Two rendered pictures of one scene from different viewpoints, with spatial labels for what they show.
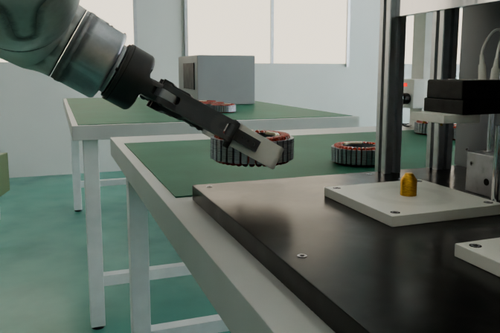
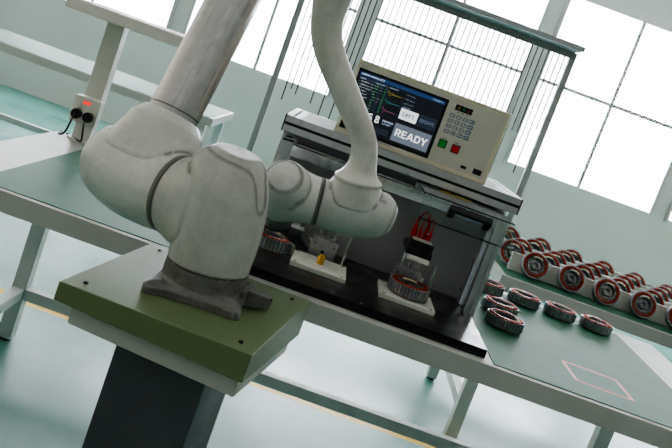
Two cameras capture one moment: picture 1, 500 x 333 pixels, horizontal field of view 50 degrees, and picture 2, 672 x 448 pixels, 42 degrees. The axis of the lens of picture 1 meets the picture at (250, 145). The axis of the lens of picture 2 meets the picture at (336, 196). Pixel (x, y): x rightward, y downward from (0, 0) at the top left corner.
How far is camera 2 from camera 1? 1.97 m
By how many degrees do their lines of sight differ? 71
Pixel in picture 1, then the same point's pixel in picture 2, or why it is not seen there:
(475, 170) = (316, 245)
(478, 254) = (390, 296)
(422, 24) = (112, 52)
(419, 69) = (98, 90)
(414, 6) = (306, 157)
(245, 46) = not seen: outside the picture
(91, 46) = not seen: hidden behind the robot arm
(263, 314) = (379, 325)
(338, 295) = (394, 316)
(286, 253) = (357, 302)
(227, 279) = (346, 315)
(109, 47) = not seen: hidden behind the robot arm
